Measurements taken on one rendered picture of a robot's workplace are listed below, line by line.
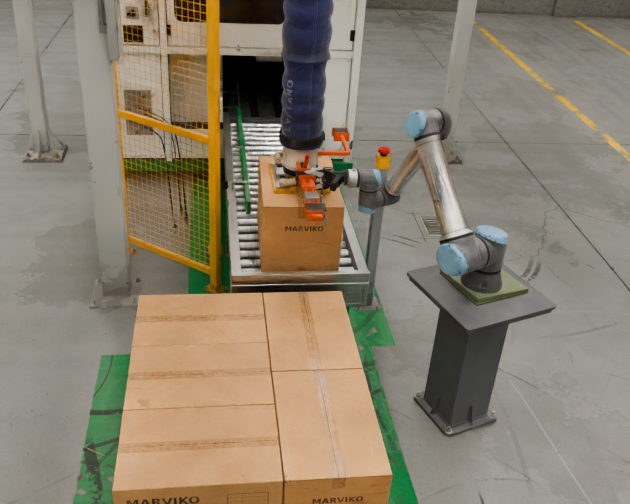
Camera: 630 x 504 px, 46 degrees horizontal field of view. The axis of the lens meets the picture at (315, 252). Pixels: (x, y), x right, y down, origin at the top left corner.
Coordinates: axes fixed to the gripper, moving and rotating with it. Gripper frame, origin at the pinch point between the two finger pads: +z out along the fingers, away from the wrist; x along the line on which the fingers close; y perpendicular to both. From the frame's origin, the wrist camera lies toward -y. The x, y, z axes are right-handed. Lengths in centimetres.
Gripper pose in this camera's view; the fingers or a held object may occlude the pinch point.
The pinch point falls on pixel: (306, 179)
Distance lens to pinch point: 355.5
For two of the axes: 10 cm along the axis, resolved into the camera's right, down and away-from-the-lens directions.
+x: 0.7, -8.5, -5.2
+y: -1.2, -5.2, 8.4
